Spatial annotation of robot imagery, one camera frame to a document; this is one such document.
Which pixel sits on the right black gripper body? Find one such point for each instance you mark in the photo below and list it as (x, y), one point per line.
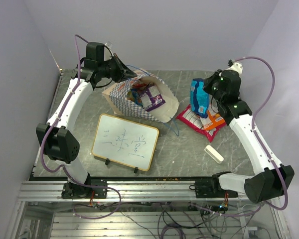
(211, 86)

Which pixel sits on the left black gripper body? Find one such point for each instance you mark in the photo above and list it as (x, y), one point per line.
(113, 68)

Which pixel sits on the teal snack packet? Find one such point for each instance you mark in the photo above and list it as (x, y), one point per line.
(199, 99)

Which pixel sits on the blue checkered paper bag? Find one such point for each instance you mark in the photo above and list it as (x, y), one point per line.
(117, 97)

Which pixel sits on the purple snack packet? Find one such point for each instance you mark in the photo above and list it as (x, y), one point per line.
(151, 98)

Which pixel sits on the orange snack packet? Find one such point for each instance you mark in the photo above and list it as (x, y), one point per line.
(212, 121)

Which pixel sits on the pink snack packet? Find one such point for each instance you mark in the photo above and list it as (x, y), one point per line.
(188, 117)

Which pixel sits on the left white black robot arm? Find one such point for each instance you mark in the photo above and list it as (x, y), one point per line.
(59, 148)

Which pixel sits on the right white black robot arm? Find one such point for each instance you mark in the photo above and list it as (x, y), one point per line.
(271, 178)

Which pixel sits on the colourful small snack packet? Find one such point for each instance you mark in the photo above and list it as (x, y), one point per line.
(134, 94)

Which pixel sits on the white whiteboard eraser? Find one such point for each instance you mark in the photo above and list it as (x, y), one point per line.
(214, 154)

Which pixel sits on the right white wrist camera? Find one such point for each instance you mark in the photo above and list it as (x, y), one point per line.
(235, 66)

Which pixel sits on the small whiteboard with yellow frame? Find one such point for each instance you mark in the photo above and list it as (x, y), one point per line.
(125, 142)

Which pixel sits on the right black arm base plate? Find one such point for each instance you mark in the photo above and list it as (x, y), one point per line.
(209, 187)

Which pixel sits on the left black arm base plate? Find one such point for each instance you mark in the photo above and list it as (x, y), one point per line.
(74, 191)

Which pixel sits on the aluminium extrusion rail frame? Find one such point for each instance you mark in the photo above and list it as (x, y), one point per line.
(131, 191)

